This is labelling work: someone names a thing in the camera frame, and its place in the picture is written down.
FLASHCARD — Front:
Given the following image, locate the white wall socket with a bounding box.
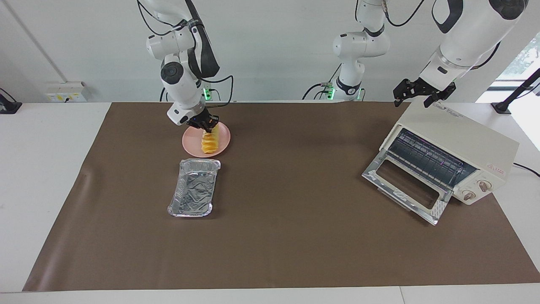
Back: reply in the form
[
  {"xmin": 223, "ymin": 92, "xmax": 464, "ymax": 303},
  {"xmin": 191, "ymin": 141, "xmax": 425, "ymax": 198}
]
[{"xmin": 46, "ymin": 81, "xmax": 88, "ymax": 103}]

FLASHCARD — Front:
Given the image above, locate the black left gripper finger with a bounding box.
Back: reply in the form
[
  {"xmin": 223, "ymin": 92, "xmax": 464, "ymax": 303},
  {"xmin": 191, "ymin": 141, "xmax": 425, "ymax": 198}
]
[
  {"xmin": 423, "ymin": 82, "xmax": 457, "ymax": 108},
  {"xmin": 393, "ymin": 79, "xmax": 413, "ymax": 107}
]

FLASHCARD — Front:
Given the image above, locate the black desk mount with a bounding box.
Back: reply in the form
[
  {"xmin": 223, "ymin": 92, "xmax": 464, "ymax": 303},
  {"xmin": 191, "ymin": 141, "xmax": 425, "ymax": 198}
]
[{"xmin": 0, "ymin": 88, "xmax": 22, "ymax": 115}]

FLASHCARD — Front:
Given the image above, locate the black clamp stand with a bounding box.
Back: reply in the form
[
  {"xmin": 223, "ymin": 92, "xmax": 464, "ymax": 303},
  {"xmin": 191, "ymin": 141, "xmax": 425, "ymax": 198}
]
[{"xmin": 491, "ymin": 68, "xmax": 540, "ymax": 115}]

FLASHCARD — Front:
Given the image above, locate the bright window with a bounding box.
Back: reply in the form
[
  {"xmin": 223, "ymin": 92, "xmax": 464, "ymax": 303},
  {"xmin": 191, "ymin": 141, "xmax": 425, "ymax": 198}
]
[{"xmin": 494, "ymin": 33, "xmax": 540, "ymax": 91}]

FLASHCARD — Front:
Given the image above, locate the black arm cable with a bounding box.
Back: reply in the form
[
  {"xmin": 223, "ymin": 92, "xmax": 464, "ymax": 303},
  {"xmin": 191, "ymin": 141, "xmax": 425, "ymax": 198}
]
[
  {"xmin": 355, "ymin": 0, "xmax": 426, "ymax": 28},
  {"xmin": 137, "ymin": 0, "xmax": 235, "ymax": 109}
]

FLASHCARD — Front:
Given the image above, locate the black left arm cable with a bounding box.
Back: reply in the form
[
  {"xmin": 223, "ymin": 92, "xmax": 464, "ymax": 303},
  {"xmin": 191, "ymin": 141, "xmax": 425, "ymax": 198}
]
[{"xmin": 355, "ymin": 0, "xmax": 426, "ymax": 28}]

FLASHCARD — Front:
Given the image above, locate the glass oven door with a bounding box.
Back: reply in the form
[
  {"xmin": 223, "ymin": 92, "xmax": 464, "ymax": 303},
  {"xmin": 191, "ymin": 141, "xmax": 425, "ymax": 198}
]
[{"xmin": 362, "ymin": 149, "xmax": 454, "ymax": 225}]

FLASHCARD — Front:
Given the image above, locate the aluminium foil tray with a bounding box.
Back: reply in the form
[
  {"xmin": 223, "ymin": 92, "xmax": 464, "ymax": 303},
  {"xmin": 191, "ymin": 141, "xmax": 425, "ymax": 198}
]
[{"xmin": 167, "ymin": 158, "xmax": 221, "ymax": 218}]

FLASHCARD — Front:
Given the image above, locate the sliced yellow bread loaf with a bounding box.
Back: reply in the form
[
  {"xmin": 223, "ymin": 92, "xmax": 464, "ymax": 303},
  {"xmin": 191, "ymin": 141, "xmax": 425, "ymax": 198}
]
[{"xmin": 201, "ymin": 127, "xmax": 221, "ymax": 155}]

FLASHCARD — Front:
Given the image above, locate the brown table mat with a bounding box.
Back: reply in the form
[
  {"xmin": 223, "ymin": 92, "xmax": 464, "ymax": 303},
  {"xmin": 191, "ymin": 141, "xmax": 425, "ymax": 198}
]
[{"xmin": 22, "ymin": 101, "xmax": 540, "ymax": 292}]

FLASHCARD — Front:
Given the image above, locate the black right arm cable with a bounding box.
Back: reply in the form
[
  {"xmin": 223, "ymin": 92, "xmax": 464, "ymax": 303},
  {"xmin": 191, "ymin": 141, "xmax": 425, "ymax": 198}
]
[{"xmin": 137, "ymin": 0, "xmax": 235, "ymax": 109}]

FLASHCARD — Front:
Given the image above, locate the white toaster oven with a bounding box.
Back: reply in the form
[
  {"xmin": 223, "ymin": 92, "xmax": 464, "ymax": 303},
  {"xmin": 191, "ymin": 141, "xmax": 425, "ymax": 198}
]
[{"xmin": 379, "ymin": 99, "xmax": 520, "ymax": 206}]

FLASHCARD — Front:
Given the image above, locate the metal oven wire rack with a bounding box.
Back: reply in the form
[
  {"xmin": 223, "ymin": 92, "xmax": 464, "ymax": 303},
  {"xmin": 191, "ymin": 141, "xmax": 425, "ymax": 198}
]
[{"xmin": 390, "ymin": 128, "xmax": 477, "ymax": 188}]

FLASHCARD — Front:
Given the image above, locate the black oven power cord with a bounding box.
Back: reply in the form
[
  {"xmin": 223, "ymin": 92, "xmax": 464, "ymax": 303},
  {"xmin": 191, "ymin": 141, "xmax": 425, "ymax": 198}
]
[{"xmin": 513, "ymin": 163, "xmax": 540, "ymax": 177}]

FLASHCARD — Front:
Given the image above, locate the pink round plate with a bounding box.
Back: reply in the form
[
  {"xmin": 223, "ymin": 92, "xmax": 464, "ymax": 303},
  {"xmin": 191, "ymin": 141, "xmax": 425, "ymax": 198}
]
[{"xmin": 182, "ymin": 122, "xmax": 231, "ymax": 158}]

